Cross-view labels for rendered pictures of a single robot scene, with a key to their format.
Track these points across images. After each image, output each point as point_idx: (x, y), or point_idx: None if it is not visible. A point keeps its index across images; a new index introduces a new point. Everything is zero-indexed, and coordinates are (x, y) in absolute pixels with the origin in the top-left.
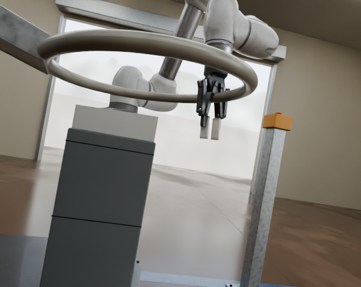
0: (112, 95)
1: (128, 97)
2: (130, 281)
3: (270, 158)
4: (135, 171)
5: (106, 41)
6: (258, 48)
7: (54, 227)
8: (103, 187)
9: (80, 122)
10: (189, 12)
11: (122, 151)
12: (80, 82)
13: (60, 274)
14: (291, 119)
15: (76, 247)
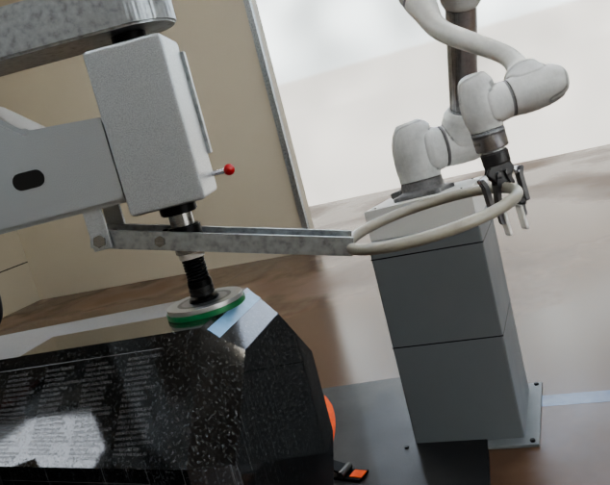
0: (400, 175)
1: (421, 170)
2: (515, 403)
3: None
4: (467, 269)
5: (388, 250)
6: (538, 105)
7: (401, 360)
8: (436, 301)
9: (377, 231)
10: (454, 21)
11: (441, 251)
12: (370, 230)
13: (428, 410)
14: None
15: (434, 377)
